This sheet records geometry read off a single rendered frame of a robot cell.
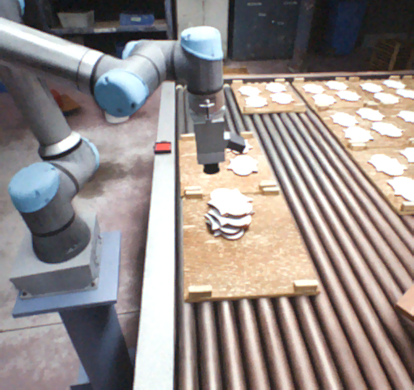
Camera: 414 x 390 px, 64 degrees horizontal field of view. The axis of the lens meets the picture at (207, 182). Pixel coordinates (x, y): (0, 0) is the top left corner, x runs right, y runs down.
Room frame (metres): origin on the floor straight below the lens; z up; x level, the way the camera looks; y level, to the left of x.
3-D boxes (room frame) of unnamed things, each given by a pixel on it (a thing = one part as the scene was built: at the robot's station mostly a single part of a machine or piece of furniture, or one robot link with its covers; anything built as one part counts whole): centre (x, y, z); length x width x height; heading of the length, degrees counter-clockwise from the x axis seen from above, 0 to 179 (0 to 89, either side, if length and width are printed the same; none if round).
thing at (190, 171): (1.12, -0.06, 0.93); 0.41 x 0.35 x 0.02; 5
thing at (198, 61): (0.66, 0.01, 1.47); 0.09 x 0.08 x 0.11; 76
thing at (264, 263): (0.71, -0.10, 0.93); 0.41 x 0.35 x 0.02; 4
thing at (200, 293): (0.50, 0.02, 0.95); 0.06 x 0.02 x 0.03; 94
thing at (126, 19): (5.59, 1.08, 0.72); 0.50 x 0.38 x 0.16; 92
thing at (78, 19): (5.40, 1.94, 0.74); 0.44 x 0.36 x 0.20; 86
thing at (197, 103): (0.66, 0.00, 1.39); 0.08 x 0.08 x 0.05
